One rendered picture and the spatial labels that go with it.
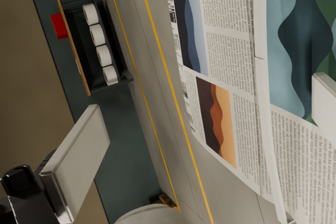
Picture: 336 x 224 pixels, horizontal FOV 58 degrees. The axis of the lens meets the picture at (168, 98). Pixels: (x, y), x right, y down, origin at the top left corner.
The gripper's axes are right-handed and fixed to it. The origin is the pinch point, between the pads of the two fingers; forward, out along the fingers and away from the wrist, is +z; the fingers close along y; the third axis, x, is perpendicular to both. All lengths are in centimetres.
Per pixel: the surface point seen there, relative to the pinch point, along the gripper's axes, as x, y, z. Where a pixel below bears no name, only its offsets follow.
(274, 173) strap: -7.9, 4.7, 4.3
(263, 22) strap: 4.2, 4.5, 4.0
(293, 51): 2.1, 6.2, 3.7
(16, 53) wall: -90, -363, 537
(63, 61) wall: -127, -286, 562
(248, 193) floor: -192, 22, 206
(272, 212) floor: -187, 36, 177
